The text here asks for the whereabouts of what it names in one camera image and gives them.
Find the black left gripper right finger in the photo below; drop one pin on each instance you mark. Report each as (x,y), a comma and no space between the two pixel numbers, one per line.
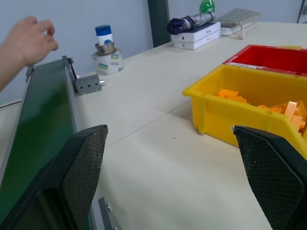
(273,177)

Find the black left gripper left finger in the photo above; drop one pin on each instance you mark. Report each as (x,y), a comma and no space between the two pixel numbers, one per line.
(79,177)

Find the green conveyor belt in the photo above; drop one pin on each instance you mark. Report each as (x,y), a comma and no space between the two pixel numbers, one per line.
(40,134)

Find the grey metal block with holes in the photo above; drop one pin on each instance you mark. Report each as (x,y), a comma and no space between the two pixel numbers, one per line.
(88,84)

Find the person's bare hand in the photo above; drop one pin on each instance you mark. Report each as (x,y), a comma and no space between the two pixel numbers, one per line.
(30,40)

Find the pale orange building brick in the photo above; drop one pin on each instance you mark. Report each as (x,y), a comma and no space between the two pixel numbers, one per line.
(293,110)

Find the yellow plastic bin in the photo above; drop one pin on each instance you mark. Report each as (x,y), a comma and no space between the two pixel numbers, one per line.
(242,107)

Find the white blue-capped bottle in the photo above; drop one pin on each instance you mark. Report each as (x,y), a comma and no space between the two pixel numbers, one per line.
(109,63)

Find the red plastic bin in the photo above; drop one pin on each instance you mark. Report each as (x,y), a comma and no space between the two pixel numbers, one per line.
(268,58)

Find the metal tape roll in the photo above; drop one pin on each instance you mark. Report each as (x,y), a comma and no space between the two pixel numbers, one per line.
(105,48)

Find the white bottle with blue cap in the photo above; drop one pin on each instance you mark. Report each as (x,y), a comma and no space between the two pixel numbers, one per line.
(103,34)

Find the white iphone box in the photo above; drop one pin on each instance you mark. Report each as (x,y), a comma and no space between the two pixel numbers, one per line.
(196,42)
(199,32)

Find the white keyboard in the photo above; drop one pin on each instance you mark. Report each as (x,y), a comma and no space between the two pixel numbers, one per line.
(236,18)

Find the dark grey pillar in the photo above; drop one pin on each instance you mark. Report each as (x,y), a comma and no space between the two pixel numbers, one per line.
(158,22)

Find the folded purple umbrella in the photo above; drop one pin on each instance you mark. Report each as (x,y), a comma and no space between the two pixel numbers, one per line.
(189,21)

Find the green plastic bottle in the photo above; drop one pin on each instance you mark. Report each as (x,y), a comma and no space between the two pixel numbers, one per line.
(206,6)

